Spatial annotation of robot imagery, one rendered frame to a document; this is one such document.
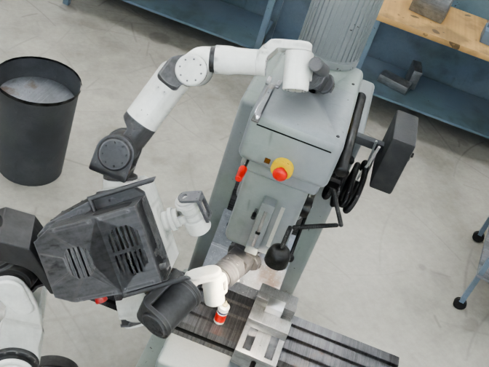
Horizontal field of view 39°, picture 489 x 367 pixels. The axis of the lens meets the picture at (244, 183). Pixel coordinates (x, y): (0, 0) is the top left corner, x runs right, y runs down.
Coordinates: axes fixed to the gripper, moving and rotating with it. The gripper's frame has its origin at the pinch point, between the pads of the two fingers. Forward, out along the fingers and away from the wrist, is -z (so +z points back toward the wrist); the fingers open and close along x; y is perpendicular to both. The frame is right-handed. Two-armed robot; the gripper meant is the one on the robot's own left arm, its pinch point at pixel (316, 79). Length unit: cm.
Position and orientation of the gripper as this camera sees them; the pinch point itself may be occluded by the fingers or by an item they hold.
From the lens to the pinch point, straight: 197.0
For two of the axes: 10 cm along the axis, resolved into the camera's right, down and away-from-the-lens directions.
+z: -3.0, -0.1, -9.5
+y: 4.8, -8.6, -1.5
